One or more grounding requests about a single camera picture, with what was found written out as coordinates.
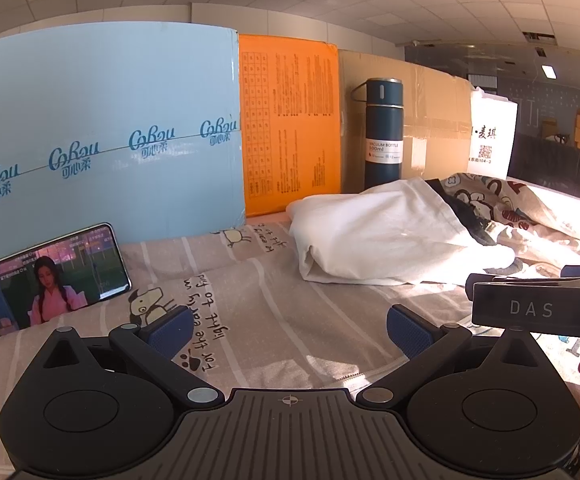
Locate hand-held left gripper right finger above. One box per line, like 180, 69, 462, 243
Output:
355, 304, 543, 408

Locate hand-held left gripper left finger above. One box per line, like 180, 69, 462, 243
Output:
40, 305, 226, 408

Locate dark garment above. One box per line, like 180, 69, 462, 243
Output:
440, 187, 496, 246

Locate cartoon print cloth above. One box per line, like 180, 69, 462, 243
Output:
425, 172, 580, 281

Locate white folded garment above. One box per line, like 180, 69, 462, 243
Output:
288, 177, 516, 287

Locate black sofa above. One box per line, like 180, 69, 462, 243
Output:
507, 132, 580, 196

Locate beige striped printed bed sheet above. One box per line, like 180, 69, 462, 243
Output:
0, 210, 580, 476

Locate smartphone with lit screen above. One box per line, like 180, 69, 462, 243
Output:
0, 222, 133, 338

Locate white paper bag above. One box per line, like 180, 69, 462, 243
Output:
467, 87, 518, 181

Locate dark blue vacuum bottle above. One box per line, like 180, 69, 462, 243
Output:
350, 78, 405, 193

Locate brown cardboard box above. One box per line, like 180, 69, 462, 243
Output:
337, 49, 473, 193

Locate large light blue cardboard box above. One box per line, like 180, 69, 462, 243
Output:
0, 22, 247, 301

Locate orange cardboard box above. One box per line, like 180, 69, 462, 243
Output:
238, 34, 343, 218

